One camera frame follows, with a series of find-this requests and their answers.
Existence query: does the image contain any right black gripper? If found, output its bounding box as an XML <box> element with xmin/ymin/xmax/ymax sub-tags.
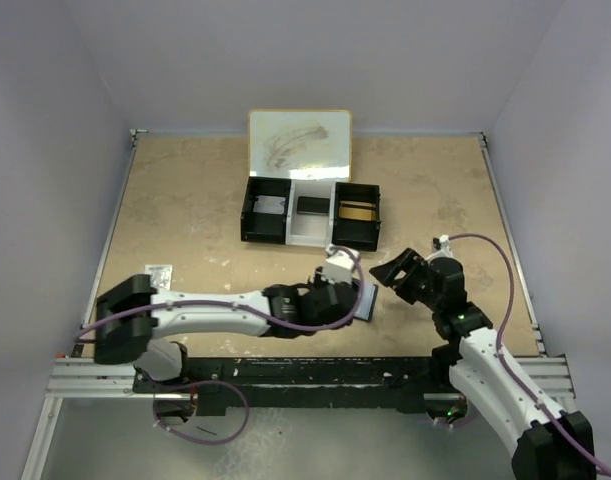
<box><xmin>369</xmin><ymin>248</ymin><xmax>441</xmax><ymax>312</ymax></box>

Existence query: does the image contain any black leather card holder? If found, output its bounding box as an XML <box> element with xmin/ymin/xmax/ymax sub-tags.
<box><xmin>354</xmin><ymin>282</ymin><xmax>378</xmax><ymax>322</ymax></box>

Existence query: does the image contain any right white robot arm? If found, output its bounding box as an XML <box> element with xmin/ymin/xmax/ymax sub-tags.
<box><xmin>370</xmin><ymin>249</ymin><xmax>597</xmax><ymax>479</ymax></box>

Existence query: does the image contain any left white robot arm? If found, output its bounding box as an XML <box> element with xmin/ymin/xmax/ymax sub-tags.
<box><xmin>93</xmin><ymin>274</ymin><xmax>365</xmax><ymax>392</ymax></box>

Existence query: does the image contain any gold card in tray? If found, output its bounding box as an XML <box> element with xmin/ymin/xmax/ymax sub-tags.
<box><xmin>339</xmin><ymin>201</ymin><xmax>376</xmax><ymax>222</ymax></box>

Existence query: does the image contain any silver card in tray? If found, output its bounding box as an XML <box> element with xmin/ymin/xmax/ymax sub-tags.
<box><xmin>253</xmin><ymin>195</ymin><xmax>286</xmax><ymax>215</ymax></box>

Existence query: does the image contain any black and white compartment tray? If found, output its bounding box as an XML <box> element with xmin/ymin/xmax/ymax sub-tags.
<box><xmin>240</xmin><ymin>177</ymin><xmax>381</xmax><ymax>252</ymax></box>

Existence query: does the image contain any clear plastic packet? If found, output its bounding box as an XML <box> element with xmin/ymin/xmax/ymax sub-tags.
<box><xmin>143</xmin><ymin>264</ymin><xmax>173</xmax><ymax>290</ymax></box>

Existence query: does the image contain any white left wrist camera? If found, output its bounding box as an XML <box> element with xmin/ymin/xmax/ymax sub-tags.
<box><xmin>316</xmin><ymin>244</ymin><xmax>360</xmax><ymax>284</ymax></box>

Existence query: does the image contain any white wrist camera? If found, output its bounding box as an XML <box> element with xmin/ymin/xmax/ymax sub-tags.
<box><xmin>316</xmin><ymin>244</ymin><xmax>360</xmax><ymax>284</ymax></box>
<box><xmin>430</xmin><ymin>235</ymin><xmax>454</xmax><ymax>259</ymax></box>

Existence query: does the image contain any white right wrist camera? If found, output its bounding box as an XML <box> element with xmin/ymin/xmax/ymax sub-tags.
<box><xmin>430</xmin><ymin>235</ymin><xmax>454</xmax><ymax>259</ymax></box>

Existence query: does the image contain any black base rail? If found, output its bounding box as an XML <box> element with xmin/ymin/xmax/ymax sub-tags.
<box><xmin>133</xmin><ymin>357</ymin><xmax>464</xmax><ymax>416</ymax></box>

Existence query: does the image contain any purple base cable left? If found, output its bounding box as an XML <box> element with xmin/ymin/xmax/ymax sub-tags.
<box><xmin>152</xmin><ymin>377</ymin><xmax>251</xmax><ymax>444</ymax></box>

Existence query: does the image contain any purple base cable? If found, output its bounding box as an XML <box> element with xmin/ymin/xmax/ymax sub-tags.
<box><xmin>432</xmin><ymin>407</ymin><xmax>479</xmax><ymax>431</ymax></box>
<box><xmin>152</xmin><ymin>377</ymin><xmax>251</xmax><ymax>444</ymax></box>

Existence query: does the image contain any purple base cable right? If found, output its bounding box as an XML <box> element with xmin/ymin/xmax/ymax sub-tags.
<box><xmin>432</xmin><ymin>407</ymin><xmax>479</xmax><ymax>431</ymax></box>

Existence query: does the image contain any white board with wooden frame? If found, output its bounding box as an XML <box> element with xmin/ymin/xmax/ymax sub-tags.
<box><xmin>247</xmin><ymin>109</ymin><xmax>353</xmax><ymax>181</ymax></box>

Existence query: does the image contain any aluminium table frame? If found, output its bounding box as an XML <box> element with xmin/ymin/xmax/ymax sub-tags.
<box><xmin>22</xmin><ymin>129</ymin><xmax>596</xmax><ymax>480</ymax></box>

